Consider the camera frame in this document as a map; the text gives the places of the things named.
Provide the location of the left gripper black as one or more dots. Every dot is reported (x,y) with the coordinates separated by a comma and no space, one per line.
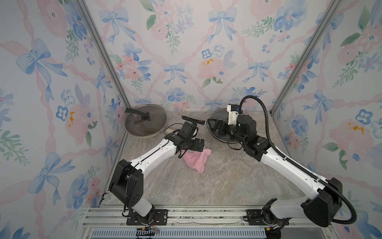
(196,144)

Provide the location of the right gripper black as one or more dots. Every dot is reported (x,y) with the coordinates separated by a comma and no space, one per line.
(224,124)

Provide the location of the glass pot lid black handle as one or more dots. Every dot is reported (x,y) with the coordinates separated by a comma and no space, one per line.
(220,114)

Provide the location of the pink cloth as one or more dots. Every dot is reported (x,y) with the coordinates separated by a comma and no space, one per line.
(197,160)

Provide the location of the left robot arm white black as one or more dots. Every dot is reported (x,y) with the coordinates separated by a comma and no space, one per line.
(127,182)

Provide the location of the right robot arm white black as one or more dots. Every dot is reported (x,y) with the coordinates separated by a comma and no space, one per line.
(322,197)

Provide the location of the glass lid on steel pan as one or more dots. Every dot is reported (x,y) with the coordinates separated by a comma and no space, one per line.
(143,119)

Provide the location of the black frying pan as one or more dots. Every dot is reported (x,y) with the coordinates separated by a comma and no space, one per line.
(247,127)

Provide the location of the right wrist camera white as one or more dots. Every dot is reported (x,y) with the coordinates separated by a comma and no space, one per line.
(233,113)

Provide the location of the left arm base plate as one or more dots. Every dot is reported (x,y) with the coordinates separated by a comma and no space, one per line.
(156,217)

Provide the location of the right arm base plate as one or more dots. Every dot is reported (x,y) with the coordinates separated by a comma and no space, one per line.
(257,217)

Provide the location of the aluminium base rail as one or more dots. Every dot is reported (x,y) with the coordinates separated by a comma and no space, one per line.
(194,222)

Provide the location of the aluminium frame post right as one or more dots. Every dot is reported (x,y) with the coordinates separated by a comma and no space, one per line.
(327,18)

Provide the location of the aluminium frame post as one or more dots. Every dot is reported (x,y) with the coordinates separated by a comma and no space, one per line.
(327,18)
(89,23)

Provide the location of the aluminium frame post left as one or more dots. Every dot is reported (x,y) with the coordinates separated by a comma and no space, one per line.
(89,23)

